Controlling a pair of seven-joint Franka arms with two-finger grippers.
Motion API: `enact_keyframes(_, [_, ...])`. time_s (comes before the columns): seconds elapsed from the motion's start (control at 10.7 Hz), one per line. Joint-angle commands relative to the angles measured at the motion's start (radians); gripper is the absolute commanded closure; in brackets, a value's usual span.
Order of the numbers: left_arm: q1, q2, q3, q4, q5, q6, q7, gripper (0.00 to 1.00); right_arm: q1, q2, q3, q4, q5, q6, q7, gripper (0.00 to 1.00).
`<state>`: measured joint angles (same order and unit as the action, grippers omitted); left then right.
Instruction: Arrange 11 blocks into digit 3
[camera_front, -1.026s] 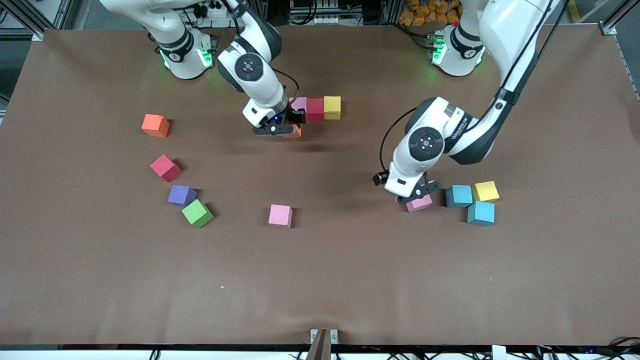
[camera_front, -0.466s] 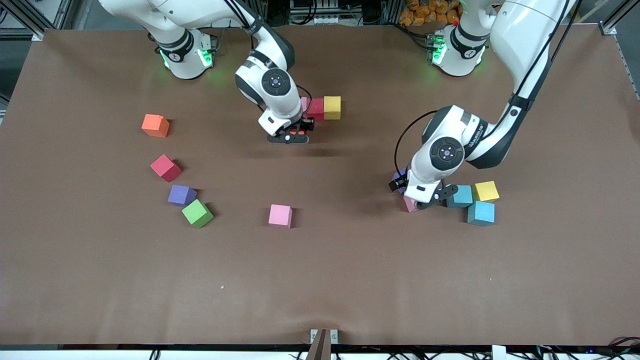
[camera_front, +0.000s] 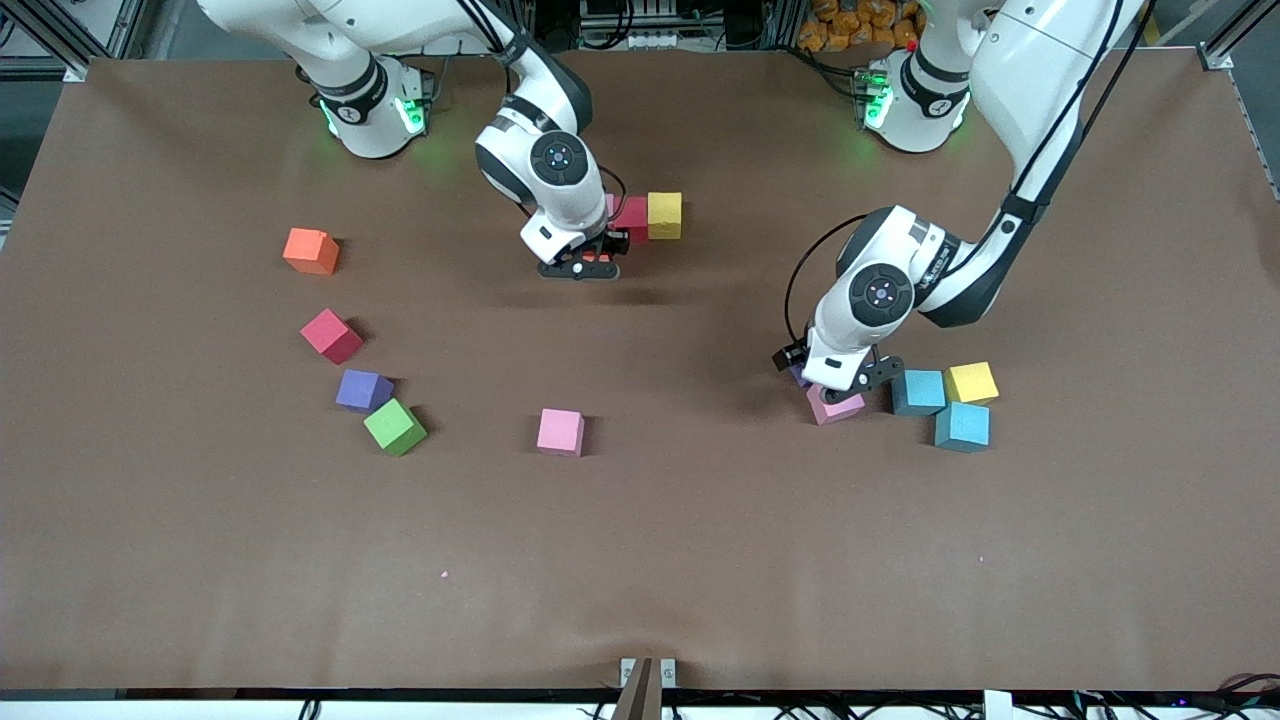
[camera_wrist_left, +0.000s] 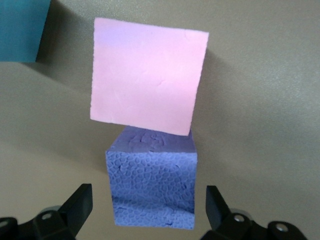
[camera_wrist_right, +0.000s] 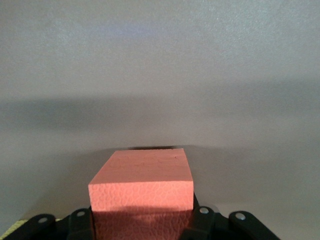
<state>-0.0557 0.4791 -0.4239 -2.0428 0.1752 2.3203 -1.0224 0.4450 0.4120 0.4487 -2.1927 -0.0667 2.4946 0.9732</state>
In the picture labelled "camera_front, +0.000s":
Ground red foam cube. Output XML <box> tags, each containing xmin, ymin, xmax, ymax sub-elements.
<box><xmin>612</xmin><ymin>196</ymin><xmax>652</xmax><ymax>246</ymax></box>
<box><xmin>300</xmin><ymin>308</ymin><xmax>365</xmax><ymax>365</ymax></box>

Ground yellow foam cube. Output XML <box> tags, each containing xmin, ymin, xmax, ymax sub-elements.
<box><xmin>944</xmin><ymin>361</ymin><xmax>1000</xmax><ymax>406</ymax></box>
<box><xmin>647</xmin><ymin>191</ymin><xmax>685</xmax><ymax>242</ymax></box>

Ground blue foam cube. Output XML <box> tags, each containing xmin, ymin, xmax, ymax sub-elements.
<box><xmin>934</xmin><ymin>401</ymin><xmax>991</xmax><ymax>454</ymax></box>
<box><xmin>890</xmin><ymin>369</ymin><xmax>947</xmax><ymax>417</ymax></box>

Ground grey electronics box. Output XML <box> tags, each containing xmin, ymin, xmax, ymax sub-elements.
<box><xmin>580</xmin><ymin>0</ymin><xmax>681</xmax><ymax>51</ymax></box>

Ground white power strip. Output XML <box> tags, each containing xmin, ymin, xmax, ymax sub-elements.
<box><xmin>385</xmin><ymin>0</ymin><xmax>501</xmax><ymax>56</ymax></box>

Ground green foam cube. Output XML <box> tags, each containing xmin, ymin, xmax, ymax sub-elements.
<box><xmin>363</xmin><ymin>398</ymin><xmax>428</xmax><ymax>458</ymax></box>

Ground bag of orange items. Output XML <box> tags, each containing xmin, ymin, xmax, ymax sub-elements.
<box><xmin>797</xmin><ymin>0</ymin><xmax>926</xmax><ymax>53</ymax></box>

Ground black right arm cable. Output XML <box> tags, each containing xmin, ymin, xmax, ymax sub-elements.
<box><xmin>455</xmin><ymin>0</ymin><xmax>629</xmax><ymax>231</ymax></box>

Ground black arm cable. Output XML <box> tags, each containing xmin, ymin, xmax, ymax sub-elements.
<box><xmin>783</xmin><ymin>0</ymin><xmax>1156</xmax><ymax>349</ymax></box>
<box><xmin>455</xmin><ymin>0</ymin><xmax>629</xmax><ymax>231</ymax></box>

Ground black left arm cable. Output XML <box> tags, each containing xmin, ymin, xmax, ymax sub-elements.
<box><xmin>783</xmin><ymin>0</ymin><xmax>1156</xmax><ymax>349</ymax></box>

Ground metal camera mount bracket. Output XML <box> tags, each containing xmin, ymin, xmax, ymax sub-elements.
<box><xmin>612</xmin><ymin>657</ymin><xmax>677</xmax><ymax>720</ymax></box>

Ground aluminium frame profile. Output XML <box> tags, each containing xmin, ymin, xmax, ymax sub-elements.
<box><xmin>15</xmin><ymin>0</ymin><xmax>151</xmax><ymax>83</ymax></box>
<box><xmin>1195</xmin><ymin>0</ymin><xmax>1280</xmax><ymax>71</ymax></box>

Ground white table frame rail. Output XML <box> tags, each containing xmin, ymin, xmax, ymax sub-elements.
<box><xmin>0</xmin><ymin>690</ymin><xmax>1280</xmax><ymax>720</ymax></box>

